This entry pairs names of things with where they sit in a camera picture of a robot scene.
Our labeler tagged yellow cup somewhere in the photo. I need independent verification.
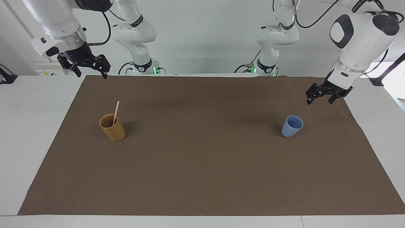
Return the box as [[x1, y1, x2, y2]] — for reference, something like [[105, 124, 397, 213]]
[[99, 114, 126, 143]]

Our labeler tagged black stand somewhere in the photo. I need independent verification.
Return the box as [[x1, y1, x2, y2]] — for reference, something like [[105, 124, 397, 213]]
[[0, 63, 18, 85], [369, 52, 405, 87]]

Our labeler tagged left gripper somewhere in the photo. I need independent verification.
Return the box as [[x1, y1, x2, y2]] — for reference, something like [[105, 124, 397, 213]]
[[305, 70, 353, 105]]

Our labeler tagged blue cup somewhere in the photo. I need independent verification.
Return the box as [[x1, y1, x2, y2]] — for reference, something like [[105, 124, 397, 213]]
[[281, 115, 304, 138]]

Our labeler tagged black cable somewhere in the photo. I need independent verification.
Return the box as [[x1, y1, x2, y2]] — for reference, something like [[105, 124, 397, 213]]
[[234, 49, 262, 73], [118, 61, 134, 75], [86, 9, 112, 47], [292, 0, 341, 29]]

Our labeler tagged pink chopstick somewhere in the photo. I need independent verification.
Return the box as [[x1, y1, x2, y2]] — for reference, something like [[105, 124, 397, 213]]
[[112, 101, 120, 126]]

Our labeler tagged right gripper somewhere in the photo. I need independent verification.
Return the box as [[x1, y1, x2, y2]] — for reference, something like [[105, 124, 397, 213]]
[[57, 43, 111, 79]]

